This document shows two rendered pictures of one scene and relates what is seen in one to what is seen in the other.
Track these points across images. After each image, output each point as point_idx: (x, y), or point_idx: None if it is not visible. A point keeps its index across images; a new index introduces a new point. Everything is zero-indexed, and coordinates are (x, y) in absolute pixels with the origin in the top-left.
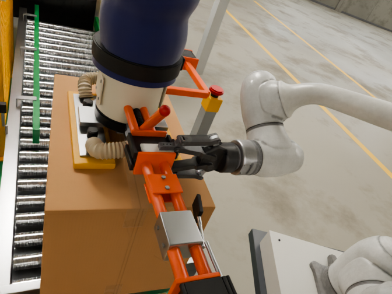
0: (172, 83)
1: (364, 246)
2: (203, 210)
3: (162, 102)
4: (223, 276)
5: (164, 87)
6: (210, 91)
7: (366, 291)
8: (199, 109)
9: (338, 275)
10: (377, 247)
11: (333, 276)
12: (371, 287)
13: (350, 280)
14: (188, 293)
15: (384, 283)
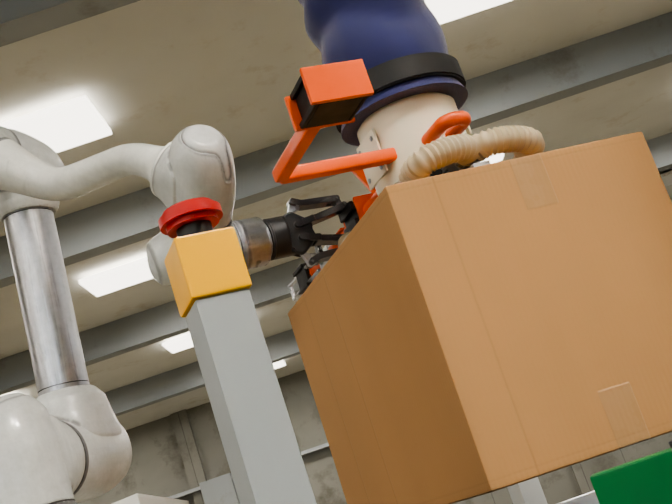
0: (346, 142)
1: (39, 408)
2: (314, 247)
3: (366, 177)
4: (304, 263)
5: (357, 145)
6: (220, 218)
7: (89, 417)
8: (256, 313)
9: (71, 471)
10: (32, 397)
11: (69, 487)
12: (80, 412)
13: (78, 444)
14: None
15: (76, 394)
